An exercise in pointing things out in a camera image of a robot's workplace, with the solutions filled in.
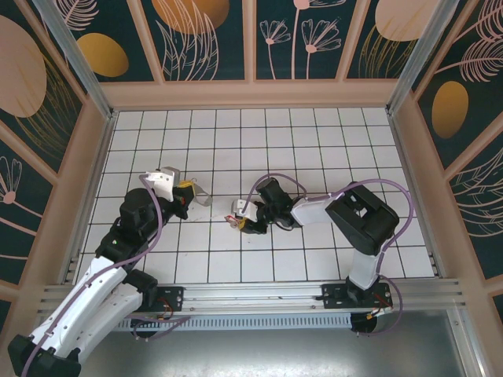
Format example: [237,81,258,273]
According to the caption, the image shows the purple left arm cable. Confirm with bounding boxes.
[19,174,192,377]

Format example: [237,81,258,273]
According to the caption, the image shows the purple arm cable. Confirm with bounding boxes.
[19,174,192,377]
[243,172,416,338]

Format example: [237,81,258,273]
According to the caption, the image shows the aluminium table side rail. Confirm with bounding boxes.
[58,112,119,286]
[388,112,447,280]

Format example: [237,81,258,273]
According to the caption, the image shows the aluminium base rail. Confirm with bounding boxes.
[39,277,464,315]

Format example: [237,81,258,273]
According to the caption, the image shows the white slotted cable duct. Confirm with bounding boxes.
[117,313,353,331]

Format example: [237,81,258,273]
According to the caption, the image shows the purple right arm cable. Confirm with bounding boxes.
[243,172,416,338]

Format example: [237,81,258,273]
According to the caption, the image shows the red black power wires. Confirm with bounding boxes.
[155,296,176,321]
[367,300,395,320]

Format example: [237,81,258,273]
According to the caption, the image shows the aluminium frame post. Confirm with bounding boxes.
[386,0,469,115]
[33,0,119,121]

